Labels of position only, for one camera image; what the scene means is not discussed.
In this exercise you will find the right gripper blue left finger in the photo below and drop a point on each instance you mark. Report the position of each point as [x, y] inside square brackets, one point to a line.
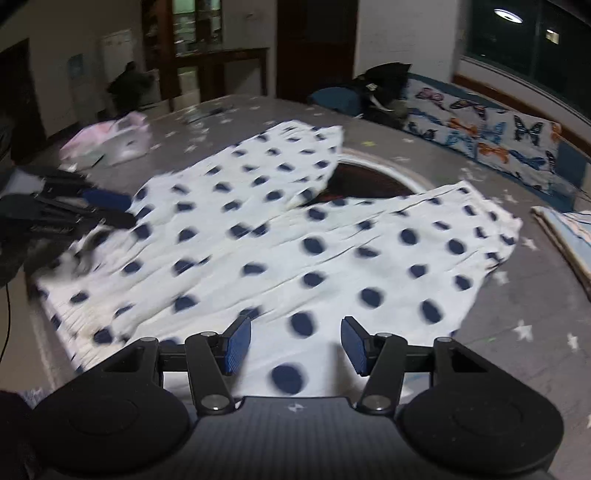
[210, 357]

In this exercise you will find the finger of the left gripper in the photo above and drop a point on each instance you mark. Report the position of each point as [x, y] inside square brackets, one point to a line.
[106, 199]

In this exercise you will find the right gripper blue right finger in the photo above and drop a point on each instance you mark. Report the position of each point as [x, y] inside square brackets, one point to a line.
[381, 359]

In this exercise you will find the white navy polka dot garment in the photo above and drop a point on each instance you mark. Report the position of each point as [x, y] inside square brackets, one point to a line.
[241, 233]

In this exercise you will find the pink white cloth pile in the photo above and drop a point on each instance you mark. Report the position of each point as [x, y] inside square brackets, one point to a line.
[108, 143]

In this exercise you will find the wooden side table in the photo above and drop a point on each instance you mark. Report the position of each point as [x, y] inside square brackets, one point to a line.
[210, 65]

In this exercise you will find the striped folded blanket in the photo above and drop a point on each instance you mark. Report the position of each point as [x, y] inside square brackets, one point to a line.
[570, 234]

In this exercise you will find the butterfly print pillow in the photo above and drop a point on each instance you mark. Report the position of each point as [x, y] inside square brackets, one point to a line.
[523, 146]

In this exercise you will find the blue sofa bench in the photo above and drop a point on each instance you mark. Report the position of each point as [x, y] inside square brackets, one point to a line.
[571, 164]

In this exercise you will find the brown wooden door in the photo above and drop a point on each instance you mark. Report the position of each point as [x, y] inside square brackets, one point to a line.
[315, 46]

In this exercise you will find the black bag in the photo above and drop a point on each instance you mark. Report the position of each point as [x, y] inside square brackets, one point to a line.
[381, 89]

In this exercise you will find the dark window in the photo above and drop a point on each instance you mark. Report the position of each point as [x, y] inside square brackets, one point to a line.
[546, 43]

